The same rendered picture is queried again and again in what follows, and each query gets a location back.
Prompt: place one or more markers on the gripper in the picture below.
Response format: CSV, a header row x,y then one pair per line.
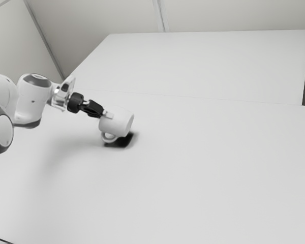
x,y
75,102

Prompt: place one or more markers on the white mug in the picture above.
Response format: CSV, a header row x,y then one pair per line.
x,y
116,123

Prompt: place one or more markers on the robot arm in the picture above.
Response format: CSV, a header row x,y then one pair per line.
x,y
28,101

